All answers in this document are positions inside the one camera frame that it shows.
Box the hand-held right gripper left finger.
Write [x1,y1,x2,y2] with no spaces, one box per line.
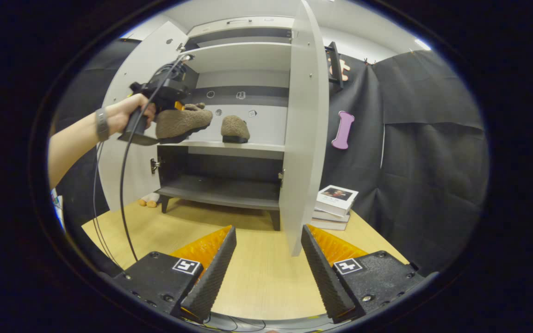
[111,225,238,323]

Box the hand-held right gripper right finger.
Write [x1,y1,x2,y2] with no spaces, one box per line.
[300,224,428,324]

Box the brown plush shoe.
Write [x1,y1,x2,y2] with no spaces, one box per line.
[155,103,213,144]
[221,115,251,143]

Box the light grey cabinet door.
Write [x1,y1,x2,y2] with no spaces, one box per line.
[96,21,189,212]
[278,0,330,257]

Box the grey white shoe cabinet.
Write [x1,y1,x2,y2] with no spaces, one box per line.
[155,16,295,232]

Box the grey wristband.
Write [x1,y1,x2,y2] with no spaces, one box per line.
[95,107,110,142]

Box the black backdrop cloth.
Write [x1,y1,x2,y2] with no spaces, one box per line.
[54,38,489,273]

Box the white blue printed item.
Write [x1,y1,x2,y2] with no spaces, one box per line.
[50,187,67,232]

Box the thick black cable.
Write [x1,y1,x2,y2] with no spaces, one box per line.
[119,55,194,263]

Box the thin black cable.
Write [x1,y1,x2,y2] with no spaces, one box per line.
[93,141,120,267]

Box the black right door handle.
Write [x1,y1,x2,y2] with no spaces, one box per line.
[324,42,344,91]

